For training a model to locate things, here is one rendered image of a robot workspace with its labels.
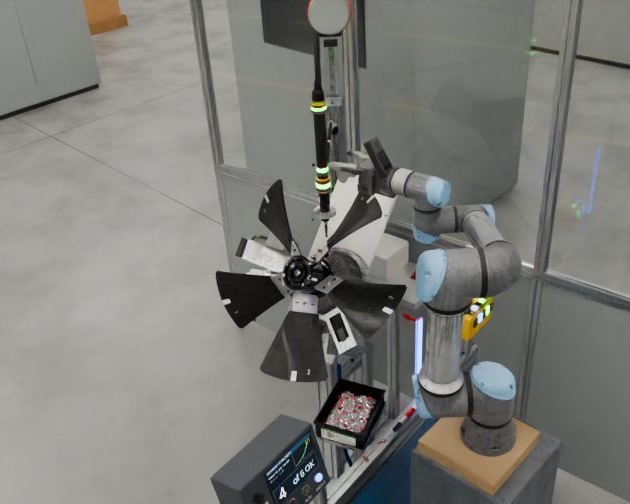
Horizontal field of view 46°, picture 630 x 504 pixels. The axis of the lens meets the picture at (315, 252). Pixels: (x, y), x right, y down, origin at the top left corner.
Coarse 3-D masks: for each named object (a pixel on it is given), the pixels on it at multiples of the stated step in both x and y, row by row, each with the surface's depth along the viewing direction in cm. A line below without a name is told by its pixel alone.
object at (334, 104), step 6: (330, 96) 279; (336, 96) 278; (330, 102) 274; (336, 102) 274; (342, 102) 279; (330, 108) 272; (336, 108) 272; (342, 108) 279; (336, 114) 273; (342, 114) 278; (336, 120) 274
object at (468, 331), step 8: (472, 304) 249; (488, 304) 250; (480, 312) 246; (464, 320) 243; (472, 320) 243; (464, 328) 245; (472, 328) 245; (480, 328) 251; (464, 336) 246; (472, 336) 247
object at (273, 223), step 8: (280, 184) 255; (272, 192) 260; (280, 192) 255; (264, 200) 265; (272, 200) 260; (280, 200) 255; (272, 208) 260; (280, 208) 255; (264, 216) 267; (272, 216) 262; (280, 216) 256; (264, 224) 269; (272, 224) 264; (280, 224) 256; (288, 224) 252; (272, 232) 266; (280, 232) 259; (288, 232) 252; (280, 240) 262; (288, 240) 253; (288, 248) 257
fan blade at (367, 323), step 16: (336, 288) 241; (352, 288) 240; (368, 288) 239; (384, 288) 237; (400, 288) 235; (336, 304) 236; (352, 304) 234; (368, 304) 233; (384, 304) 232; (352, 320) 231; (368, 320) 229; (384, 320) 228; (368, 336) 226
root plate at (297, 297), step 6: (294, 294) 247; (300, 294) 248; (306, 294) 249; (294, 300) 247; (300, 300) 248; (306, 300) 248; (312, 300) 249; (294, 306) 247; (300, 306) 247; (306, 306) 248; (312, 306) 249; (306, 312) 248; (312, 312) 248
